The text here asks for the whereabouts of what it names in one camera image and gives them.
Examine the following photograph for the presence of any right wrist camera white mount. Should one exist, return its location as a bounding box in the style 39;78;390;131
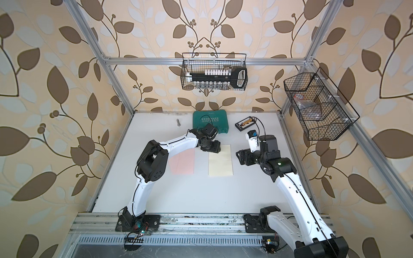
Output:
246;130;260;153

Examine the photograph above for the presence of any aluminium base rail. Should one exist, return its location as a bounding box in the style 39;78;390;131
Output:
69;212;336;247

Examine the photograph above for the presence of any black wire basket right wall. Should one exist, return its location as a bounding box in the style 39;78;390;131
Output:
284;68;360;141

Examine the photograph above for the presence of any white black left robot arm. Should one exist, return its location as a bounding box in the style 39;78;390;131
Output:
122;123;220;225

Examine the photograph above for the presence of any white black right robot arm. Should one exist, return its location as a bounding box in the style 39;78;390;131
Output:
236;130;349;258

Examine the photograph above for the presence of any green plastic tool case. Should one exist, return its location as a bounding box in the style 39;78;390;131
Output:
193;110;229;134

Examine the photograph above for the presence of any plastic bag in basket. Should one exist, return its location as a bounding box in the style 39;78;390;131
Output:
294;93;322;120

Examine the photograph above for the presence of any black socket set holder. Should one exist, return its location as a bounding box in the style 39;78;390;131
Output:
181;66;248;90

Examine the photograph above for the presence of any yellow letter paper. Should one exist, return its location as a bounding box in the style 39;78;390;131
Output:
208;145;233;177

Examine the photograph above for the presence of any black wire basket back wall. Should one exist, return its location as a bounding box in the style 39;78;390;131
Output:
180;52;248;91

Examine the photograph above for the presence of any black wire basket wall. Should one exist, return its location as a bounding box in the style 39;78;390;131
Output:
180;52;248;91
284;68;360;141

